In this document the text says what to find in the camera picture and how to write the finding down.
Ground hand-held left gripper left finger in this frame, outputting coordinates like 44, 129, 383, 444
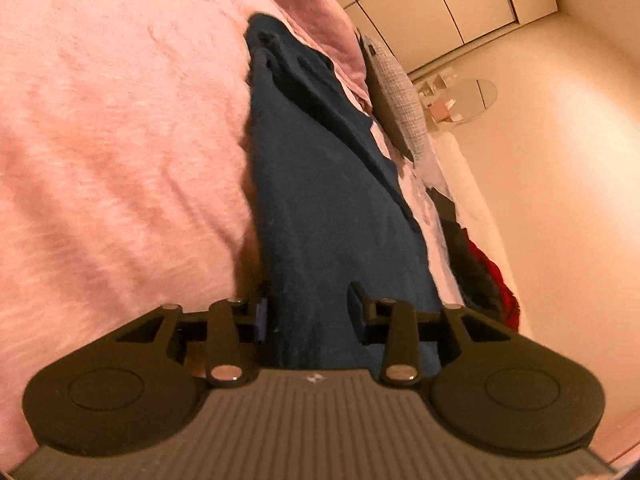
115, 296, 273, 389

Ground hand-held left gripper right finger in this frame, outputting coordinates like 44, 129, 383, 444
347, 281, 517, 389

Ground dark blue sweater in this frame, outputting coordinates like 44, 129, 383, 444
242, 12, 446, 371

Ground dark clothes pile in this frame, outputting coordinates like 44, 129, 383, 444
427, 186, 503, 313

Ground red cloth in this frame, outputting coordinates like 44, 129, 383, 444
465, 239, 522, 333

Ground white bed sheet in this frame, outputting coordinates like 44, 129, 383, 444
367, 120, 503, 311

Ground grey knitted pillow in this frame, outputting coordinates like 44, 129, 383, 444
359, 34, 432, 162

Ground pink bedspread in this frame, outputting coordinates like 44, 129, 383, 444
0, 0, 381, 466

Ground round glass side table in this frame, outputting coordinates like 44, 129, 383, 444
417, 67, 499, 127

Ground pink pillow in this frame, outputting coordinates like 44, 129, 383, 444
235, 0, 373, 108

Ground cream wardrobe doors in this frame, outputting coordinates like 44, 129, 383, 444
295, 0, 559, 77

